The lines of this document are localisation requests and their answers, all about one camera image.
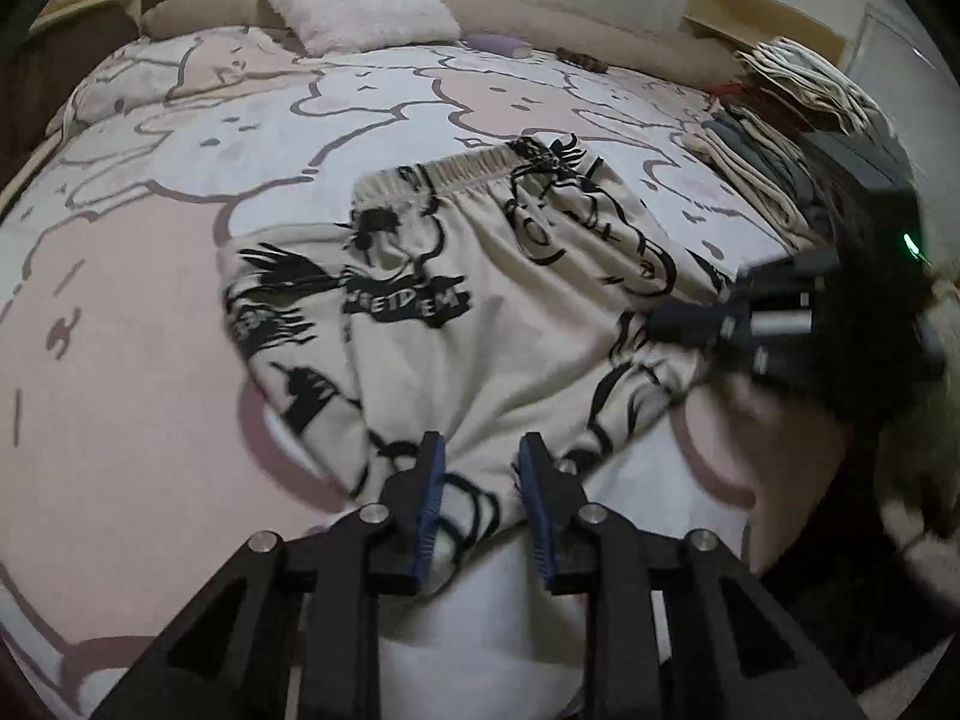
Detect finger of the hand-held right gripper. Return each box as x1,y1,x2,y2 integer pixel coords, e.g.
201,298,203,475
646,298,740,350

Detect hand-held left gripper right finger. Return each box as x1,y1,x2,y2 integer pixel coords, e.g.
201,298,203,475
517,431,867,720

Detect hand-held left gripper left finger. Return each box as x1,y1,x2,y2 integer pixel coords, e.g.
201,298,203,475
90,431,449,720

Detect white black printed shorts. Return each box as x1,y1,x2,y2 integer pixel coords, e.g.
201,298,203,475
217,133,740,563

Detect stack of folded clothes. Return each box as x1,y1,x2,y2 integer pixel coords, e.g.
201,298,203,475
686,37,897,248

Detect brown scrunchie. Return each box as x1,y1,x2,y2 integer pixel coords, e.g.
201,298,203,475
556,47,614,72

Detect bear printed bed sheet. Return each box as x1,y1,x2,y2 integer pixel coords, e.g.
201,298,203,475
0,26,848,720

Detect cream wooden shelf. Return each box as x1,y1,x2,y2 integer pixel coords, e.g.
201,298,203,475
682,0,848,68

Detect purple book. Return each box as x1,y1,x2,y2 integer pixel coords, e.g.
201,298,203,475
461,31,532,59

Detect white fluffy pillow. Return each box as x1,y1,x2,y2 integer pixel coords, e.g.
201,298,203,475
264,0,462,57

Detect bear printed pillow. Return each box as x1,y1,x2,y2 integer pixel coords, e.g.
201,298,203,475
49,41,188,136

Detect brown cushion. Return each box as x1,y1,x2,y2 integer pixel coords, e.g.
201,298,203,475
0,11,143,166

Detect wooden headboard shelf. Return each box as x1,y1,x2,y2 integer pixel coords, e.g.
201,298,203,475
0,0,181,188

